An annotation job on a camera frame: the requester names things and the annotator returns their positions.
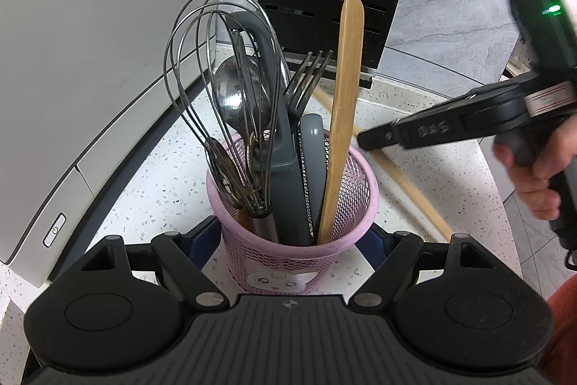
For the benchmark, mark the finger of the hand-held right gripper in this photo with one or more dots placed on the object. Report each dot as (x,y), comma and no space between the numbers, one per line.
(419,131)

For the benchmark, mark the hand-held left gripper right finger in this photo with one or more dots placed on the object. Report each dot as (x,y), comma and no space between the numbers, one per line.
(370,252)

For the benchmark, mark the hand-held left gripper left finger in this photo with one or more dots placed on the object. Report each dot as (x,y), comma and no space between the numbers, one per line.
(205,243)

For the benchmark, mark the pink mesh basket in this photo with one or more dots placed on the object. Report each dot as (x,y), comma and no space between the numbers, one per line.
(360,195)

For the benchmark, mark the metal whisk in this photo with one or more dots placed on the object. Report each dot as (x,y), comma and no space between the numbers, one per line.
(263,225)

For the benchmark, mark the wooden spatula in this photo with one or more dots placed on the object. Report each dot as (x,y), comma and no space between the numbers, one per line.
(345,96)

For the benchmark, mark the steel spoon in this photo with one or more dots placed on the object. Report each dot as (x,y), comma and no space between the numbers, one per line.
(234,96)

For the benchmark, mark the person's right hand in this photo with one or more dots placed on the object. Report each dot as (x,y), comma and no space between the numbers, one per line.
(532,186)

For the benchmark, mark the person's orange clothing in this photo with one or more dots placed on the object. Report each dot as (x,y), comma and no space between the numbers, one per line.
(563,322)

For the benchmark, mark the white countertop appliance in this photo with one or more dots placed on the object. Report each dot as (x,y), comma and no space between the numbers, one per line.
(90,51)

